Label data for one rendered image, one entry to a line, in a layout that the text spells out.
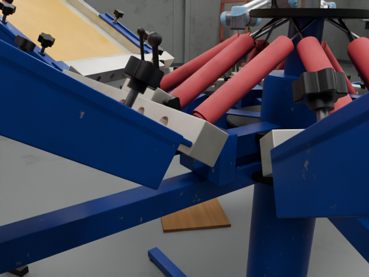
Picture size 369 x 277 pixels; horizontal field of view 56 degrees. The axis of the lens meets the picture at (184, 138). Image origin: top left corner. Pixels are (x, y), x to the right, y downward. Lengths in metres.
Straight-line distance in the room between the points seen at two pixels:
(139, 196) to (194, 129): 0.35
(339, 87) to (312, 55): 0.49
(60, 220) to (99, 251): 1.49
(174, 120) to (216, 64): 0.41
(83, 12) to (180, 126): 1.26
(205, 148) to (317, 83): 0.19
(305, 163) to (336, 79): 0.08
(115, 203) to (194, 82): 0.33
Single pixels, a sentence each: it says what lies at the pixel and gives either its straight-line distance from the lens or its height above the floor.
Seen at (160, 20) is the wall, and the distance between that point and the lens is 10.35.
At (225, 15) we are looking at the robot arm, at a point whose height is 1.32.
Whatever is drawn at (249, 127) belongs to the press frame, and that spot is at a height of 1.02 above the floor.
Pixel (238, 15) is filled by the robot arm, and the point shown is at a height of 1.32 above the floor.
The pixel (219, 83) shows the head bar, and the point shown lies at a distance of 1.58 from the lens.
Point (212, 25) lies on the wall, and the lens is 10.90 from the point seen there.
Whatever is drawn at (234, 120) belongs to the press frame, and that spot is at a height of 1.02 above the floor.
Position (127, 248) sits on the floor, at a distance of 2.19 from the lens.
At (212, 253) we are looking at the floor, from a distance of 2.14.
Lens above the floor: 1.29
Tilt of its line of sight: 19 degrees down
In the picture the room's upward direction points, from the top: 1 degrees clockwise
